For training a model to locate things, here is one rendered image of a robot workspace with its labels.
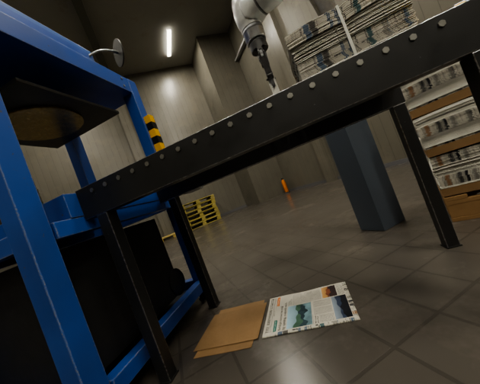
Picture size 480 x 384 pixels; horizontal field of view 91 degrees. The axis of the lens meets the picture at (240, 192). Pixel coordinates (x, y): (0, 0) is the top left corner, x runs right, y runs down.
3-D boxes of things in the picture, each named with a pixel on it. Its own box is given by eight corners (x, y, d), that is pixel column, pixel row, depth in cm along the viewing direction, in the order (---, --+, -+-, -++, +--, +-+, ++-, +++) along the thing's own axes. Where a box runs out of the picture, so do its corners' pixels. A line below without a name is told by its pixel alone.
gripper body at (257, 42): (264, 32, 94) (272, 53, 94) (267, 43, 102) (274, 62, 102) (247, 41, 96) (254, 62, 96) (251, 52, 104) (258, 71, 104)
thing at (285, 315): (345, 282, 109) (344, 280, 109) (360, 320, 82) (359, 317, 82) (270, 300, 119) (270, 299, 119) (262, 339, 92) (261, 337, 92)
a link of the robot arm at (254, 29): (264, 30, 102) (268, 43, 102) (244, 41, 105) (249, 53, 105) (260, 17, 94) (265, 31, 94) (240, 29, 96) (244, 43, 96)
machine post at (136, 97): (215, 289, 163) (136, 82, 164) (210, 296, 154) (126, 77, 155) (204, 292, 165) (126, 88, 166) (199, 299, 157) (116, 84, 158)
